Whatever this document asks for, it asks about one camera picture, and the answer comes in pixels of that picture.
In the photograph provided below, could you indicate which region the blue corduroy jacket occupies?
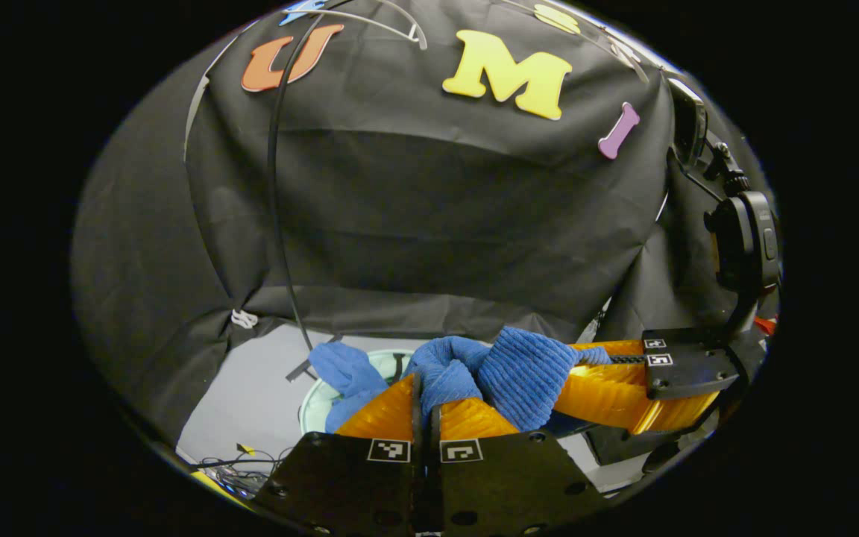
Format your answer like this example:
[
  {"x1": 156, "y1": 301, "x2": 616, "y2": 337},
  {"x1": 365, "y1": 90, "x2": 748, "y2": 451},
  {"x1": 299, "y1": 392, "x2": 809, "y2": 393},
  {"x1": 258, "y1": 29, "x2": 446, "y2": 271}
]
[{"x1": 308, "y1": 326, "x2": 613, "y2": 435}]

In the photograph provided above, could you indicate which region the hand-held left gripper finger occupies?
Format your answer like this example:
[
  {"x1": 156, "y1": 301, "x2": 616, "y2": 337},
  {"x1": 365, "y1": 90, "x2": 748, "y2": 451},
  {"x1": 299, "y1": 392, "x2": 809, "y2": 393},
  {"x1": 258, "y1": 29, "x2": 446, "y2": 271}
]
[
  {"x1": 428, "y1": 398, "x2": 613, "y2": 536},
  {"x1": 251, "y1": 371, "x2": 427, "y2": 536}
]

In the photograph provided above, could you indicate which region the black clothes rack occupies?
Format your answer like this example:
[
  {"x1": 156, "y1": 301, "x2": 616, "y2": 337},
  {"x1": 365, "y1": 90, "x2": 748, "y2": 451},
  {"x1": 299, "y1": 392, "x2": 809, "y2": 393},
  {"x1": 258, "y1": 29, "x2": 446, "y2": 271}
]
[{"x1": 267, "y1": 11, "x2": 342, "y2": 383}]

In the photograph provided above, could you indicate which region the white clothes hanger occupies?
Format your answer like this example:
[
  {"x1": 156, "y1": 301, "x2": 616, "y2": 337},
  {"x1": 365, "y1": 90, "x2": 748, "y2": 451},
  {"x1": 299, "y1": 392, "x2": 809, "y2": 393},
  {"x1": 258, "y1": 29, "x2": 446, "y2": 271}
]
[
  {"x1": 303, "y1": 0, "x2": 428, "y2": 51},
  {"x1": 504, "y1": 0, "x2": 650, "y2": 83}
]

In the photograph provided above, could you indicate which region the black backdrop cloth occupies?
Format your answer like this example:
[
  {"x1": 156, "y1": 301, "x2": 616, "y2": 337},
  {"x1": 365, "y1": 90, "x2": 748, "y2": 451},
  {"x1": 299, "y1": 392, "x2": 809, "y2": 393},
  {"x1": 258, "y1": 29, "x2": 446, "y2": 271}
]
[{"x1": 72, "y1": 0, "x2": 773, "y2": 448}]

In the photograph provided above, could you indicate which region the green laundry hamper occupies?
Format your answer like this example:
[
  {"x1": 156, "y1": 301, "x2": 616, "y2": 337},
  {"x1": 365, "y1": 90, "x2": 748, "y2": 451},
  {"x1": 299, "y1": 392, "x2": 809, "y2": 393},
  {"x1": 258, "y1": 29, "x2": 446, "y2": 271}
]
[{"x1": 299, "y1": 349, "x2": 419, "y2": 435}]

